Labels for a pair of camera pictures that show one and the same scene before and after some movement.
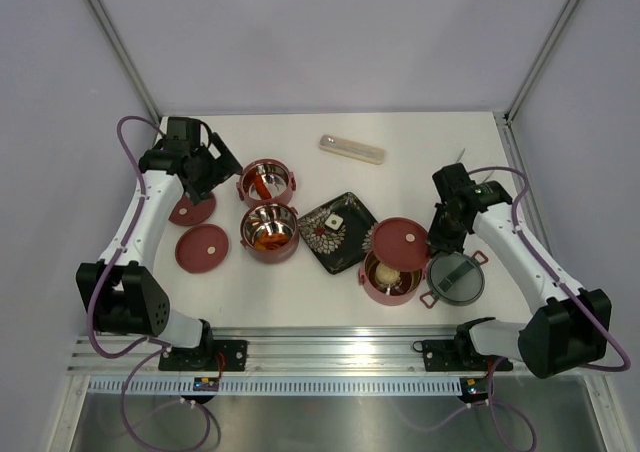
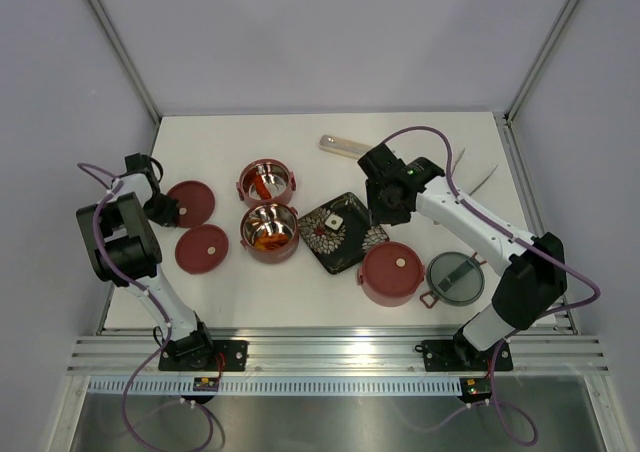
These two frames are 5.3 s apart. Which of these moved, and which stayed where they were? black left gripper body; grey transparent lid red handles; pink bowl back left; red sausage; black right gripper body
Moved: black left gripper body; black right gripper body
Stayed: red sausage; pink bowl back left; grey transparent lid red handles
